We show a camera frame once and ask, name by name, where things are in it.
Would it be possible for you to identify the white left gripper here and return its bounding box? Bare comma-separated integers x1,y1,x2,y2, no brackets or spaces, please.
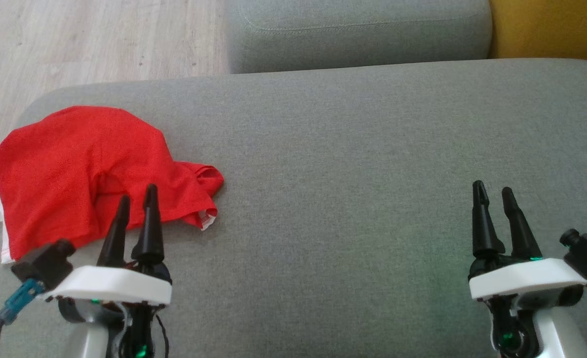
42,184,173,304

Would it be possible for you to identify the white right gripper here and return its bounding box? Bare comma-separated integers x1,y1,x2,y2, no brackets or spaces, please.
469,180,587,301

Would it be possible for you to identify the red basketball jersey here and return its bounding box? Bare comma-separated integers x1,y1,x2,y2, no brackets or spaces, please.
0,105,177,264

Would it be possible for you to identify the large grey sofa ottoman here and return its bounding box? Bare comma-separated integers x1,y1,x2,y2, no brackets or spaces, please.
0,58,587,358

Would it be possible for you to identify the wide yellow sofa back cushion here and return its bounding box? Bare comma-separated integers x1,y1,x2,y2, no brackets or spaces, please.
489,0,587,68

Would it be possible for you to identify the long grey sofa seat cushion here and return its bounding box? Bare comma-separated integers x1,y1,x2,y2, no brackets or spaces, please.
225,0,493,75

